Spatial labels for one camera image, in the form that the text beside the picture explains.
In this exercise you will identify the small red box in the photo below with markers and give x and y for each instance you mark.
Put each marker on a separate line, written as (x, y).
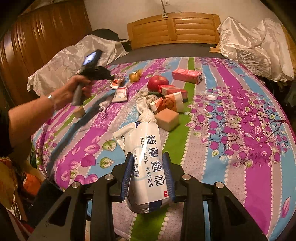
(172, 90)

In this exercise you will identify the person's left hand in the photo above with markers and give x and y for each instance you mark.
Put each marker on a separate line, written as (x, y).
(68, 89)

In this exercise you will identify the orange plastic bag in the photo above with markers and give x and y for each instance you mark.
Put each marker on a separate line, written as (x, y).
(16, 185)

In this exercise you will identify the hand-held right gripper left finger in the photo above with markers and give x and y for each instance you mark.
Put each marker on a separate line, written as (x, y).
(128, 176)

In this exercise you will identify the tan cube block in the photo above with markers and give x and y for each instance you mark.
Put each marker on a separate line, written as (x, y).
(167, 119)

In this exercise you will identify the wooden wardrobe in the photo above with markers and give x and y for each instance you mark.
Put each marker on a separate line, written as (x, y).
(41, 46)

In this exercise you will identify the orange and white wrapper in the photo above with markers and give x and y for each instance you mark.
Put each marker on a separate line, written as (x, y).
(116, 82)

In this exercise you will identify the person's left forearm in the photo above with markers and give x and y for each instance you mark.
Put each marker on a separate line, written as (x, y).
(30, 118)

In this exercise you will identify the long pink box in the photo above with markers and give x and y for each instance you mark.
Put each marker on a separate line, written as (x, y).
(186, 75)

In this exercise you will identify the grey bed sheet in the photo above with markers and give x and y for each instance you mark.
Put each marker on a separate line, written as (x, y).
(180, 52)

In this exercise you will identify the black sleeve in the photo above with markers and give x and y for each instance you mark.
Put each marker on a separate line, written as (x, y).
(4, 134)

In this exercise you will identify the small wooden block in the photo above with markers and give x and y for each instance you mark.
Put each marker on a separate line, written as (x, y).
(80, 112)

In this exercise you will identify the white round lid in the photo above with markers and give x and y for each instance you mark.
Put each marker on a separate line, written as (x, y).
(211, 96)

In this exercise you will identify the beige knitted sock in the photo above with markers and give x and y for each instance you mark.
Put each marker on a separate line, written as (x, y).
(145, 105)

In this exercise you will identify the crumpled white plastic wrapper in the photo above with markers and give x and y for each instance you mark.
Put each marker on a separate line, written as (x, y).
(122, 136)

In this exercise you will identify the wooden bed headboard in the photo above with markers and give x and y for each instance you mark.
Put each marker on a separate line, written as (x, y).
(173, 29)

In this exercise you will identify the floral bed cover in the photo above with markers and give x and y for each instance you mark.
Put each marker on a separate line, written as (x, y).
(231, 78)

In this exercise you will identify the orange and white packet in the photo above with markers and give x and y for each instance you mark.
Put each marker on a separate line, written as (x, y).
(167, 102)

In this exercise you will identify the white satin pillow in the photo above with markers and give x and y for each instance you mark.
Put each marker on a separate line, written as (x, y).
(76, 60)
(254, 46)

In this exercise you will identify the dark cloth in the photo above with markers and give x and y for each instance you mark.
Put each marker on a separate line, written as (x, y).
(105, 34)

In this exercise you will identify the white and red tissue packet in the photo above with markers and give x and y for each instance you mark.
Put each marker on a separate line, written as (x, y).
(120, 93)

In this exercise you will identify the yellow candy wrapper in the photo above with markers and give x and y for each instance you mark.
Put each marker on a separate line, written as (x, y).
(135, 76)

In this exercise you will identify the red apple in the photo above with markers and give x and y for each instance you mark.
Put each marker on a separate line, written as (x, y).
(157, 83)

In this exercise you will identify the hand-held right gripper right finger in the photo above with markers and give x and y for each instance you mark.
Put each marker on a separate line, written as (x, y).
(168, 178)

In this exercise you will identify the white wet wipes packet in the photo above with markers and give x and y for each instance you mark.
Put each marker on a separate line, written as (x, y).
(148, 162)

